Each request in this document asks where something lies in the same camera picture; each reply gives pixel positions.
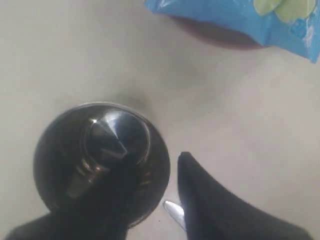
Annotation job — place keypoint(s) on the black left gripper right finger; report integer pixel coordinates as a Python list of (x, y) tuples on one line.
[(211, 212)]

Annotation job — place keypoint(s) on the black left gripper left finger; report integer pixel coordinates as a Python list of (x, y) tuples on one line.
[(101, 214)]

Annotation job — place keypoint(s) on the blue chips bag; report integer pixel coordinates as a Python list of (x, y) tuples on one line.
[(293, 25)]

